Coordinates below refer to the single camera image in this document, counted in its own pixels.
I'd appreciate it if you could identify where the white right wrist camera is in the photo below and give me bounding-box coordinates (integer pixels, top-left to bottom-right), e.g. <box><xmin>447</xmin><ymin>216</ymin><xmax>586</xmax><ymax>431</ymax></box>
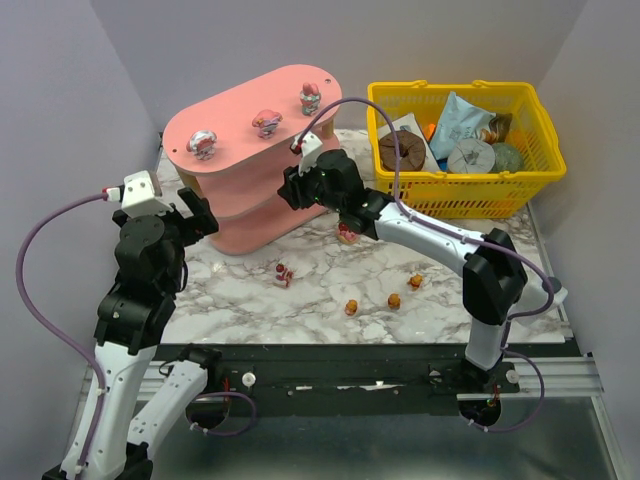
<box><xmin>290</xmin><ymin>132</ymin><xmax>324</xmax><ymax>175</ymax></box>

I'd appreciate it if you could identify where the brown round cake pack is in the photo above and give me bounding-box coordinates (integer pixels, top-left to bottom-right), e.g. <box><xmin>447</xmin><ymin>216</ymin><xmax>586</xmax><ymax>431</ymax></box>
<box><xmin>378</xmin><ymin>131</ymin><xmax>426</xmax><ymax>172</ymax></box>

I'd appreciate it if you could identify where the green round cake pack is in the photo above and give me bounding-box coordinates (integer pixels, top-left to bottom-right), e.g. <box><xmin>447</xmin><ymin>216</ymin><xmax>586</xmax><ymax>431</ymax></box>
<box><xmin>492</xmin><ymin>142</ymin><xmax>524</xmax><ymax>173</ymax></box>

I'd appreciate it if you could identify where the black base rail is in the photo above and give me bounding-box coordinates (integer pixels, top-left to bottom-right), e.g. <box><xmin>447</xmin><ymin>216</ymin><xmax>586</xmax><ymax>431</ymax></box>
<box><xmin>84</xmin><ymin>342</ymin><xmax>601</xmax><ymax>419</ymax></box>

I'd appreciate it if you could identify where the light blue snack bag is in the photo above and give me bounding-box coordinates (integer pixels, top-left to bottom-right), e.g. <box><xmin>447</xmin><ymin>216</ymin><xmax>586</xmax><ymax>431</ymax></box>
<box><xmin>429</xmin><ymin>92</ymin><xmax>496</xmax><ymax>160</ymax></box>

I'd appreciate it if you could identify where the yellow plastic basket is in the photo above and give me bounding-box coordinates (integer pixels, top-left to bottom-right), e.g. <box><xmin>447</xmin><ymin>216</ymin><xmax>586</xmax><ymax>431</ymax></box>
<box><xmin>368</xmin><ymin>80</ymin><xmax>567</xmax><ymax>219</ymax></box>

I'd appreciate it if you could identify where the orange bear toy left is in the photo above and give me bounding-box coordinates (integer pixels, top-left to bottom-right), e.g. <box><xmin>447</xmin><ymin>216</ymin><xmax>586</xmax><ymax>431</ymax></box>
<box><xmin>344</xmin><ymin>299</ymin><xmax>358</xmax><ymax>316</ymax></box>

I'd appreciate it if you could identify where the pink white hooded toy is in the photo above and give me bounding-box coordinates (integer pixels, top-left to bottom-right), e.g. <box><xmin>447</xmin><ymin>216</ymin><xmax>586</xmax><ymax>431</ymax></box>
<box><xmin>186</xmin><ymin>130</ymin><xmax>217</xmax><ymax>161</ymax></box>

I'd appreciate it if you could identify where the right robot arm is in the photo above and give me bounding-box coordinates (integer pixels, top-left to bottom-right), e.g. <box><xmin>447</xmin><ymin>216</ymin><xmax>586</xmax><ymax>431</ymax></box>
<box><xmin>278</xmin><ymin>147</ymin><xmax>567</xmax><ymax>371</ymax></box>

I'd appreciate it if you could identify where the strawberry donut toy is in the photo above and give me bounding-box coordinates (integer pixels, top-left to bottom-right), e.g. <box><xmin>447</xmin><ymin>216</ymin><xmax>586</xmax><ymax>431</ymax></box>
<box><xmin>336</xmin><ymin>222</ymin><xmax>359</xmax><ymax>245</ymax></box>

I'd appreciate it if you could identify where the pink flower-ring bunny toy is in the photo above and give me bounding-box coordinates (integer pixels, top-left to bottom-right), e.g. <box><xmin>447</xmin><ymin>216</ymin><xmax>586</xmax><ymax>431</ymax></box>
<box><xmin>299</xmin><ymin>82</ymin><xmax>322</xmax><ymax>116</ymax></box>

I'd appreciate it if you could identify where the orange bear toy middle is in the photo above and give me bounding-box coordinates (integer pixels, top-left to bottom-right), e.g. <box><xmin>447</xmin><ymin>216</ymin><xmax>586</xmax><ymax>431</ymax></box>
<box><xmin>387</xmin><ymin>293</ymin><xmax>401</xmax><ymax>310</ymax></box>

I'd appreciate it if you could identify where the grey round cake pack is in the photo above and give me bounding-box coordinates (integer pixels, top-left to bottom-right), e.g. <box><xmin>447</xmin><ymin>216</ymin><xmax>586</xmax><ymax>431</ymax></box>
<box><xmin>447</xmin><ymin>138</ymin><xmax>495</xmax><ymax>174</ymax></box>

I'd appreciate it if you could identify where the orange bear toy right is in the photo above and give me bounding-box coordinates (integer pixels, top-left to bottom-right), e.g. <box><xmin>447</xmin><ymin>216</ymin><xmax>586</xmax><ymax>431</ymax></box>
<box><xmin>407</xmin><ymin>274</ymin><xmax>423</xmax><ymax>291</ymax></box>

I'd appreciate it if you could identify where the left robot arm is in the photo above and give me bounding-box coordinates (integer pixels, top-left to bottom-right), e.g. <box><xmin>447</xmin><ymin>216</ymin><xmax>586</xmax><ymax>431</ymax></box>
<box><xmin>43</xmin><ymin>187</ymin><xmax>221</xmax><ymax>479</ymax></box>

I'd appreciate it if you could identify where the red white bow toy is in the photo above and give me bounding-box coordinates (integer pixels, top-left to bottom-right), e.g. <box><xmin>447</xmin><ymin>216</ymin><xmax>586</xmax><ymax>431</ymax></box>
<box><xmin>275</xmin><ymin>263</ymin><xmax>294</xmax><ymax>288</ymax></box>

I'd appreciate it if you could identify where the pink wide-eared toy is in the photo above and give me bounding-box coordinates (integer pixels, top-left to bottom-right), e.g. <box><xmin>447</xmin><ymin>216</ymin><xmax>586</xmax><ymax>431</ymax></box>
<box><xmin>251</xmin><ymin>109</ymin><xmax>283</xmax><ymax>139</ymax></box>

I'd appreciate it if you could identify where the pink three-tier shelf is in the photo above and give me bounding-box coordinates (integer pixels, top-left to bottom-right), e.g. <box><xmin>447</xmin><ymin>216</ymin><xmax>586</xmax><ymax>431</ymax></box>
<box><xmin>162</xmin><ymin>64</ymin><xmax>342</xmax><ymax>255</ymax></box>

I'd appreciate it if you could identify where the orange bear toy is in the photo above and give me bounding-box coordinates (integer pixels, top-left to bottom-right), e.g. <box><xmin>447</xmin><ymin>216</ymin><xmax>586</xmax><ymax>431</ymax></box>
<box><xmin>387</xmin><ymin>293</ymin><xmax>401</xmax><ymax>310</ymax></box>
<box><xmin>407</xmin><ymin>274</ymin><xmax>423</xmax><ymax>291</ymax></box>
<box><xmin>344</xmin><ymin>299</ymin><xmax>358</xmax><ymax>316</ymax></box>

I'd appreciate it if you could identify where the white flat packet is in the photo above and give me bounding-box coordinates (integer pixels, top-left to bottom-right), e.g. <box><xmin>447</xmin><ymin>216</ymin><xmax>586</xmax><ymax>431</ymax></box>
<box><xmin>377</xmin><ymin>113</ymin><xmax>424</xmax><ymax>139</ymax></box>

